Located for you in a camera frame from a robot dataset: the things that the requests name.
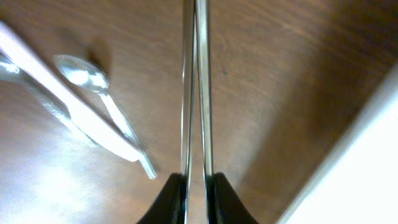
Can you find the small teaspoon textured handle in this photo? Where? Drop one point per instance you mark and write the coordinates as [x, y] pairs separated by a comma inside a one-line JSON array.
[[12, 73]]

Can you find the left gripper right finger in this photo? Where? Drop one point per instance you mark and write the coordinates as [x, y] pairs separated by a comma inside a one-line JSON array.
[[223, 205]]

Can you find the white plastic cutlery tray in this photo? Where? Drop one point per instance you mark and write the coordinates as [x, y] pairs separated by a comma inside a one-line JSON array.
[[357, 182]]

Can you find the pink plastic butter knife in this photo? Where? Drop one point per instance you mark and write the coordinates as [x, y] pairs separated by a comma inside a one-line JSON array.
[[91, 123]]

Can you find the small teaspoon smooth handle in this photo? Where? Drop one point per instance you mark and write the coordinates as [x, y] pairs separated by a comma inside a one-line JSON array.
[[86, 75]]

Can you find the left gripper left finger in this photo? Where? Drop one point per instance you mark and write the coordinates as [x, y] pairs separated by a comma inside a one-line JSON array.
[[169, 206]]

